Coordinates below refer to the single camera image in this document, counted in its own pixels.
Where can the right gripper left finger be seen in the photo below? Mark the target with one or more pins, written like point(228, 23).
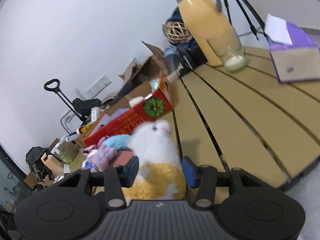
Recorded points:
point(117, 177)

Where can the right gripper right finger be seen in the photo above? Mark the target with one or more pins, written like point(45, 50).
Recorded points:
point(203, 178)

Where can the pink layered sponge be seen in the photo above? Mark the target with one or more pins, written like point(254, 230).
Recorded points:
point(122, 158)

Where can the light blue plush cloth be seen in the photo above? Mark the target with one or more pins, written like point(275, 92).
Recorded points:
point(119, 142)

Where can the white yellow plush toy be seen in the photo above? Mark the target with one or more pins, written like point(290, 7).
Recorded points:
point(160, 175)

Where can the lilac fluffy cloth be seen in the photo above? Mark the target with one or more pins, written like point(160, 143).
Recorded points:
point(102, 157)

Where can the black bag on trolley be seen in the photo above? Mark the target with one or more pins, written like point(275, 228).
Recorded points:
point(83, 107)

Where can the red cardboard box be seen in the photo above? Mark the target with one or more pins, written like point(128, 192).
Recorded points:
point(141, 104)

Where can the black backpack on floor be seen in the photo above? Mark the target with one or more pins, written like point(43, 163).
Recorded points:
point(36, 165)

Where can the brown open cardboard box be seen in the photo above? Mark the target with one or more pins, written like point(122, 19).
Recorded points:
point(137, 73)

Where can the blue water bottle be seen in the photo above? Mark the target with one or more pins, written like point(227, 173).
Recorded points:
point(171, 59)

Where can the glass candle jar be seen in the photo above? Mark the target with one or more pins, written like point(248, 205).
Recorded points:
point(233, 52)

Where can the wicker rattan ball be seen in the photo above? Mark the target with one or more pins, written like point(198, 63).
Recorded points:
point(176, 32)

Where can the purple tissue pack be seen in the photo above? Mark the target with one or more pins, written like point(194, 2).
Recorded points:
point(293, 52)

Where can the dark blue bag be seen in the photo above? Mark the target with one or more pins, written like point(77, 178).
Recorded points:
point(174, 18)

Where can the yellow thermos jug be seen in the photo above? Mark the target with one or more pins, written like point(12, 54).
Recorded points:
point(210, 28)

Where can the white wall socket strip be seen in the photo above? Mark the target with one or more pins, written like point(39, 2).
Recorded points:
point(100, 85)

